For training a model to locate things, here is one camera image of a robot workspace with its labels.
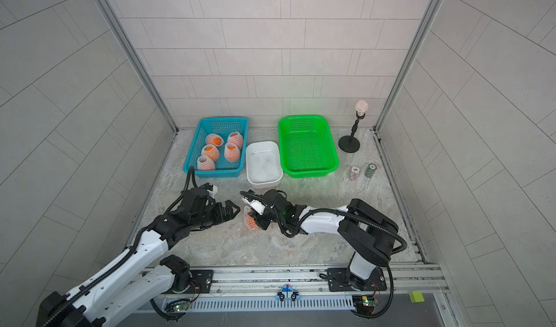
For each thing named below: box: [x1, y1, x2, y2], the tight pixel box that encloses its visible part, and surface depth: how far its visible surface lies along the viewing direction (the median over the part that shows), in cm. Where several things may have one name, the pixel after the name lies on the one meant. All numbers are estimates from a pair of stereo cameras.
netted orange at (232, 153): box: [224, 142, 242, 164], surface depth 101 cm
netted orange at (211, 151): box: [201, 143, 220, 162], surface depth 100 cm
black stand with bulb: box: [338, 99, 369, 153], surface depth 110 cm
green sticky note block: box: [408, 290, 425, 304], surface depth 68 cm
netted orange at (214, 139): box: [205, 133, 225, 147], surface depth 107 cm
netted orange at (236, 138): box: [226, 131, 244, 151], surface depth 104 cm
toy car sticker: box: [275, 283, 302, 302], surface depth 69 cm
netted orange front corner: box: [196, 155, 216, 172], surface depth 95 cm
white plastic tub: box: [245, 141, 284, 189], surface depth 104 cm
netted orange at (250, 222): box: [243, 205, 260, 231], surface depth 80 cm
